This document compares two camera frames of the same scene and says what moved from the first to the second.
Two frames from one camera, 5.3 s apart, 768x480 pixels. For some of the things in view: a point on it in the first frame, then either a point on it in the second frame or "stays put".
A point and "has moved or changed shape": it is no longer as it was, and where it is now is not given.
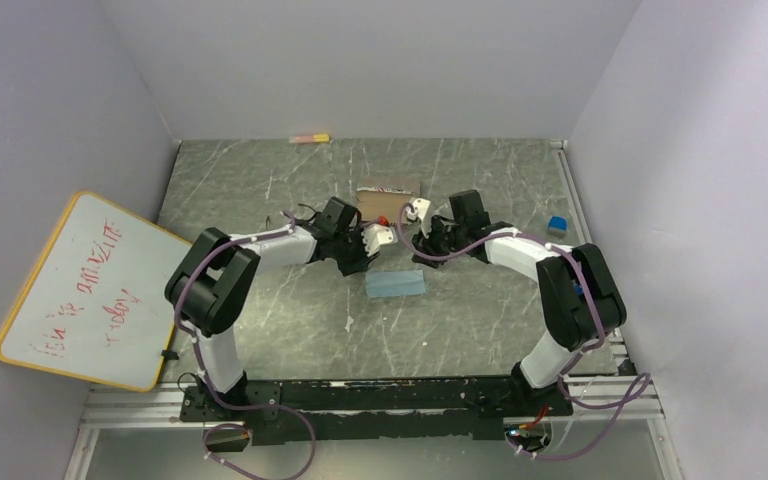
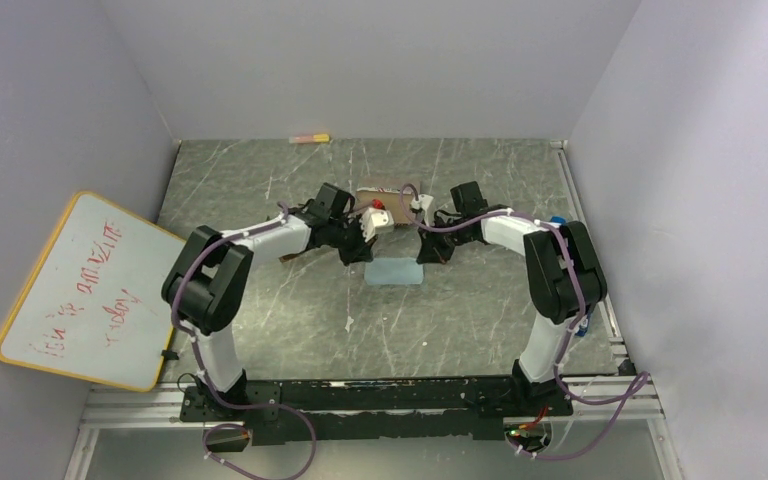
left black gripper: x=362 y=262 → x=362 y=249
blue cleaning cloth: x=387 y=283 has moved or changed shape
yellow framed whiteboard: x=96 y=305 stays put
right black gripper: x=425 y=245 stays put
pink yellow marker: x=316 y=138 stays put
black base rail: x=290 y=412 stays put
